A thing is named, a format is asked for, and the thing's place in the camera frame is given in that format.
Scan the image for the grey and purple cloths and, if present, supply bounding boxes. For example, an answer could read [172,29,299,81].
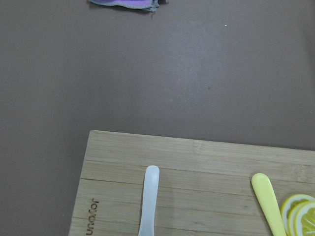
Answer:
[89,0,159,12]

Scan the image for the lower lemon slice stack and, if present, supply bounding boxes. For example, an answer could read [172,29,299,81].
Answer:
[281,194,315,236]

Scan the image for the yellow plastic knife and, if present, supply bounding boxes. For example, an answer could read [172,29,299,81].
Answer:
[251,173,286,236]

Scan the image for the bamboo cutting board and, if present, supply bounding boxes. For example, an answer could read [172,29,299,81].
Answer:
[69,130,315,236]

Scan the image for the white ceramic spoon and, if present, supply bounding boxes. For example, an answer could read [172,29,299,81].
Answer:
[138,165,159,236]

